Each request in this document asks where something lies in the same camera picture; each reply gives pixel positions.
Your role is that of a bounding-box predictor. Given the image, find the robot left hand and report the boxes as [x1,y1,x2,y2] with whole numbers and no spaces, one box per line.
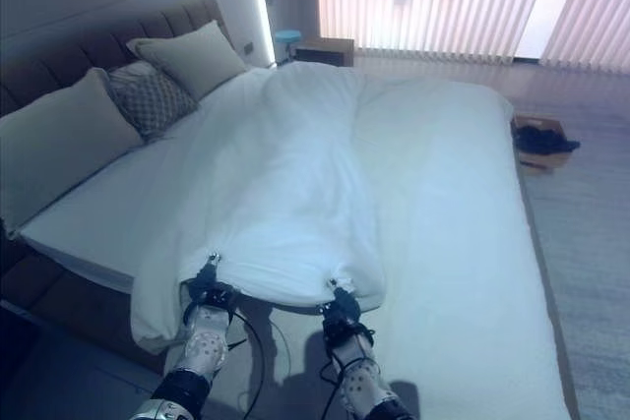
[188,252,234,304]

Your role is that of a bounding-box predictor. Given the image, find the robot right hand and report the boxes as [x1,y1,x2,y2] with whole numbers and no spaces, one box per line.
[322,278,362,327]

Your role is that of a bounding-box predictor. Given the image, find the white duvet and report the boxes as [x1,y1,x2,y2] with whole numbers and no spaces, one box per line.
[130,61,391,355]

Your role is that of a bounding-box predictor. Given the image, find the white mattress with sheet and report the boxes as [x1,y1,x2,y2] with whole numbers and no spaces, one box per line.
[19,68,576,420]

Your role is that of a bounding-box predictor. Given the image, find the patterned grey cushion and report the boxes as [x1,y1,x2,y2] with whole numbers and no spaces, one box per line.
[107,65,201,142]

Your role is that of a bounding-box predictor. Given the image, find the large beige pillow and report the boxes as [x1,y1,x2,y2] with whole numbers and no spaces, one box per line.
[0,68,145,230]
[126,20,249,102]

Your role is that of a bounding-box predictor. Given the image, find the white pillow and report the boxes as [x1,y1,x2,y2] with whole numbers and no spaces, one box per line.
[109,59,155,83]

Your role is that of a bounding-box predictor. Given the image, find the flat cardboard box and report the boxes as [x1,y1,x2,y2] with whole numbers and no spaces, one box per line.
[510,114,576,173]

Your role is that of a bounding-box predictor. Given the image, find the grey floor rug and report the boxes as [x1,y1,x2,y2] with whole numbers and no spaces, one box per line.
[519,142,630,420]

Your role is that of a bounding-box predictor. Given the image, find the black cloth pile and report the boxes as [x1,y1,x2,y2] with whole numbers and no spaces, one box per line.
[513,125,582,155]

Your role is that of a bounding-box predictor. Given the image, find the wooden bedside cabinet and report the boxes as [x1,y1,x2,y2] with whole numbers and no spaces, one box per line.
[293,37,356,68]

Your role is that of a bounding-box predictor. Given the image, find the blue round stool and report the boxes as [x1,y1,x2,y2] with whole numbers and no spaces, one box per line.
[274,28,303,68]

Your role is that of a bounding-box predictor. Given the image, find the brown padded headboard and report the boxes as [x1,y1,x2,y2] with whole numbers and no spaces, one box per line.
[0,0,235,117]

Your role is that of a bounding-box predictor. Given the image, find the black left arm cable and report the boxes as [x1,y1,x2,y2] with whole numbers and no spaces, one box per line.
[216,309,277,420]

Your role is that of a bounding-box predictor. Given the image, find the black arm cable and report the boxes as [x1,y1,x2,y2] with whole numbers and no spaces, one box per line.
[318,316,378,420]
[216,309,277,420]

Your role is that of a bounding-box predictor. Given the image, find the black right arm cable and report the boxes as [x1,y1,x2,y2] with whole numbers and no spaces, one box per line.
[318,316,378,420]

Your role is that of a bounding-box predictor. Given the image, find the vertical wall light strip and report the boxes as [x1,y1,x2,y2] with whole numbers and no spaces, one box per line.
[247,0,278,68]

